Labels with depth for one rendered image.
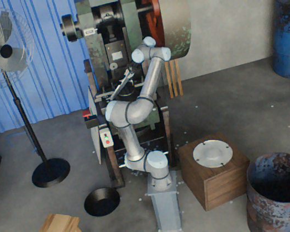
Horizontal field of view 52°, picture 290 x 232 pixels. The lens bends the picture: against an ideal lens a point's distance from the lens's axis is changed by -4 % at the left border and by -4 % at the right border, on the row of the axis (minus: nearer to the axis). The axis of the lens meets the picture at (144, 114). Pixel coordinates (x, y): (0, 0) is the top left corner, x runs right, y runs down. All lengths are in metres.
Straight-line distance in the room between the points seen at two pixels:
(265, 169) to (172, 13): 1.21
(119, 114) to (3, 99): 2.33
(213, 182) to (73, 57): 2.12
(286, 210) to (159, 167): 0.78
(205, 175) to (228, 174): 0.18
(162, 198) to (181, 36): 1.04
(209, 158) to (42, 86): 2.16
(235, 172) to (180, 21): 1.10
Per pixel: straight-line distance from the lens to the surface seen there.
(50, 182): 2.98
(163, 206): 2.12
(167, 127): 2.44
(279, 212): 1.98
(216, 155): 2.32
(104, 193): 2.67
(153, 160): 1.87
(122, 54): 2.31
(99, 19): 2.26
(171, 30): 1.99
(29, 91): 3.74
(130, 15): 2.18
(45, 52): 3.51
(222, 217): 2.40
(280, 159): 2.23
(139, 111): 1.60
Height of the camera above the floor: 1.95
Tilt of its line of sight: 34 degrees down
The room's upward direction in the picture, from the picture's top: 12 degrees counter-clockwise
